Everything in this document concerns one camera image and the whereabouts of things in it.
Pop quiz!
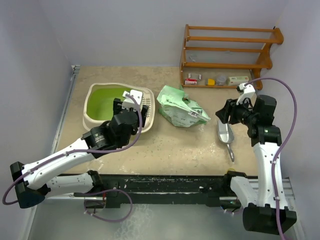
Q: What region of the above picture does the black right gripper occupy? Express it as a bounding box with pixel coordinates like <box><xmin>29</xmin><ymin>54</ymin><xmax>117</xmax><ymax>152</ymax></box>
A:
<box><xmin>215</xmin><ymin>95</ymin><xmax>258</xmax><ymax>127</ymax></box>

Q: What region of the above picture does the silver metal scoop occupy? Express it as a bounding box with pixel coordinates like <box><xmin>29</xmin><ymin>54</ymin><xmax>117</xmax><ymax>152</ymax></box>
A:
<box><xmin>217</xmin><ymin>119</ymin><xmax>235</xmax><ymax>163</ymax></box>

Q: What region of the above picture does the green cat litter bag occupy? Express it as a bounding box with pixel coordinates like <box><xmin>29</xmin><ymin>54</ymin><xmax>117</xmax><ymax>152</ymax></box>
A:
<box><xmin>156</xmin><ymin>85</ymin><xmax>211</xmax><ymax>128</ymax></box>

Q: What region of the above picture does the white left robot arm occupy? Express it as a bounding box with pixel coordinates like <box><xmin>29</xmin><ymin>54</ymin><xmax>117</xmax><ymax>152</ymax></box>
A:
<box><xmin>10</xmin><ymin>92</ymin><xmax>149</xmax><ymax>209</ymax></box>

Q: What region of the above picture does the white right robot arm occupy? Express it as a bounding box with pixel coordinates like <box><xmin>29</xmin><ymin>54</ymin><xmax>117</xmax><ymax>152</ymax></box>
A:
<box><xmin>215</xmin><ymin>95</ymin><xmax>297</xmax><ymax>236</ymax></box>

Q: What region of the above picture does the beige green litter box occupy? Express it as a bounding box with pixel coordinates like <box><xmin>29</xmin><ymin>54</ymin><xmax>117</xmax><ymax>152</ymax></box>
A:
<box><xmin>82</xmin><ymin>82</ymin><xmax>156</xmax><ymax>133</ymax></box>

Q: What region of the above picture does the green white carton box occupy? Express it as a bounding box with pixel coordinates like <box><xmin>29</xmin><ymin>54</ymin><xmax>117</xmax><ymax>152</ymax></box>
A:
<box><xmin>226</xmin><ymin>76</ymin><xmax>250</xmax><ymax>86</ymax></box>

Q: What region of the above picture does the red white small box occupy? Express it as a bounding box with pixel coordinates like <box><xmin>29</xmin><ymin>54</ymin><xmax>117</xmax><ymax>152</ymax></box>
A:
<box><xmin>184</xmin><ymin>78</ymin><xmax>198</xmax><ymax>85</ymax></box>

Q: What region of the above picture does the grey round container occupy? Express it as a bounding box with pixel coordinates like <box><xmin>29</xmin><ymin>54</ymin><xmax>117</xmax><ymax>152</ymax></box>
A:
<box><xmin>215</xmin><ymin>74</ymin><xmax>227</xmax><ymax>86</ymax></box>

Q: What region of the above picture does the yellow small block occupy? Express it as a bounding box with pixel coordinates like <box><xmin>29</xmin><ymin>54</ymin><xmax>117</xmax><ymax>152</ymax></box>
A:
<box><xmin>205</xmin><ymin>78</ymin><xmax>216</xmax><ymax>86</ymax></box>

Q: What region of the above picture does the wooden shelf rack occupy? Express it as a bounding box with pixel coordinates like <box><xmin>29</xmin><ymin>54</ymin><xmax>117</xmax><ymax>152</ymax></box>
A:
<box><xmin>179</xmin><ymin>24</ymin><xmax>284</xmax><ymax>87</ymax></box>

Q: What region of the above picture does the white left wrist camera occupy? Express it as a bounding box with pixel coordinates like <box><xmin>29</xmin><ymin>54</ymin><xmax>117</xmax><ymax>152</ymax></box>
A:
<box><xmin>122</xmin><ymin>89</ymin><xmax>143</xmax><ymax>110</ymax></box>

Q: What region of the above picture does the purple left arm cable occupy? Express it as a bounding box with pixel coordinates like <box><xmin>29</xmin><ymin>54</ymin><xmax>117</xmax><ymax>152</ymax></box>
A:
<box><xmin>2</xmin><ymin>93</ymin><xmax>144</xmax><ymax>222</ymax></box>

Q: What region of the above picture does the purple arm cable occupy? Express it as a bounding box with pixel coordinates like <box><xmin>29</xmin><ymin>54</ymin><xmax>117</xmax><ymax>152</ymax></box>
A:
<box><xmin>243</xmin><ymin>77</ymin><xmax>298</xmax><ymax>240</ymax></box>
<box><xmin>2</xmin><ymin>93</ymin><xmax>144</xmax><ymax>222</ymax></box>

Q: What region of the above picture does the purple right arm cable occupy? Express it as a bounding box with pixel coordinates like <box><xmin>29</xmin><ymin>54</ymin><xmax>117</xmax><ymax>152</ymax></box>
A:
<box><xmin>243</xmin><ymin>77</ymin><xmax>298</xmax><ymax>240</ymax></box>

